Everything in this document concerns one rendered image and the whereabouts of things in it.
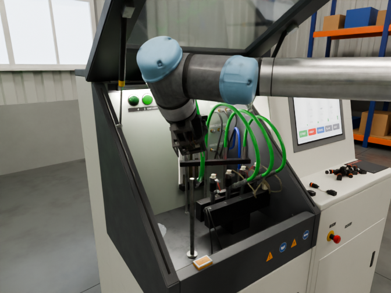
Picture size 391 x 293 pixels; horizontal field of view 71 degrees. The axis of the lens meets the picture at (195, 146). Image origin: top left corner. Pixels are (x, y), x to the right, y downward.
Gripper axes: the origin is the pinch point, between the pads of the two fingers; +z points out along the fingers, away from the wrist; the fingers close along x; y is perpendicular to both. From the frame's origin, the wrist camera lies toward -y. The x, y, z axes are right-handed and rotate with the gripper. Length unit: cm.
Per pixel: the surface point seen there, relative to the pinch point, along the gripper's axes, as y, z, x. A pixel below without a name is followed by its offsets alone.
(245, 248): 23.2, 30.0, 7.6
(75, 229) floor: -43, 179, -147
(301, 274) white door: 31, 67, 28
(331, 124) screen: -39, 72, 68
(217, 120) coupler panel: -42, 49, 7
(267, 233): 18.7, 37.0, 16.4
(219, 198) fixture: -0.4, 46.2, 1.4
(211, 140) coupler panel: -34, 55, 2
